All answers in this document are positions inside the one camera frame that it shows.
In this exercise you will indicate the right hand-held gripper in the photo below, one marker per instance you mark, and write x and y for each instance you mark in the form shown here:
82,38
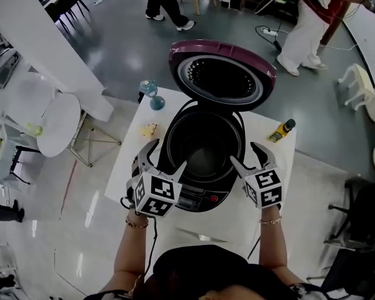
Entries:
265,189

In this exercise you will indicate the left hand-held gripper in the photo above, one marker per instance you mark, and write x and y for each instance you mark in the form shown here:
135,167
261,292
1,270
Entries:
156,195

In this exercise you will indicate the black pot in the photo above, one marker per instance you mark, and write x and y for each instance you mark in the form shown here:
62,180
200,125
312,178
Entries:
206,136

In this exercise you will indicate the purple and black rice cooker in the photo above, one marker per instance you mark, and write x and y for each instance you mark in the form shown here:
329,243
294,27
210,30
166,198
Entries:
222,55

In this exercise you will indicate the person's right forearm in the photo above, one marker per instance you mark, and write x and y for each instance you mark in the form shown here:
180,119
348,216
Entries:
272,245

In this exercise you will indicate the person's left forearm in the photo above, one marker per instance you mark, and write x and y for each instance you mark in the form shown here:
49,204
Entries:
132,248

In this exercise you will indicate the yellow sponge piece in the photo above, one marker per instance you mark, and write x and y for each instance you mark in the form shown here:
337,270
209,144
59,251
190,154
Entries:
148,130

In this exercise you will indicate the yellow bottle with black cap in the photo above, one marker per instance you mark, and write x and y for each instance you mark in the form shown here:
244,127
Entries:
281,131

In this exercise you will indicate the blue glass ornament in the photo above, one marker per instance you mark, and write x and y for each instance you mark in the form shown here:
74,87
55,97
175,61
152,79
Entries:
156,102

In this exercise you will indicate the round white side table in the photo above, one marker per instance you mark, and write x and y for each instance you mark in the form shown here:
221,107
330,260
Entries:
61,123

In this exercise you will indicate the person's black top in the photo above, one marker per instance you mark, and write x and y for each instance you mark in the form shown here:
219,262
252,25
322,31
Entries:
206,267

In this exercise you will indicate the black office chair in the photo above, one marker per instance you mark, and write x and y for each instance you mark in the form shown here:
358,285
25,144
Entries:
367,211

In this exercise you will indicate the green fruit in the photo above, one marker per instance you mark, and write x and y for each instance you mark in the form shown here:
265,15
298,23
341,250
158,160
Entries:
36,130

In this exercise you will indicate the white power strip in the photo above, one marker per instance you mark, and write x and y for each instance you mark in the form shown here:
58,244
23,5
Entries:
268,32
99,1

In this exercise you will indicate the small white stool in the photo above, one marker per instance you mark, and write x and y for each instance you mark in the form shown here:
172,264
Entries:
361,80

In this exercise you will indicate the grey countertop appliance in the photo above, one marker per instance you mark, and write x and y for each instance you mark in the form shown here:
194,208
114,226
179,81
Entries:
3,70

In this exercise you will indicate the dark dining chair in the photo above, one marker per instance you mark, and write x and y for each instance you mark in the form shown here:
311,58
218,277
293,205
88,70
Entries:
67,2

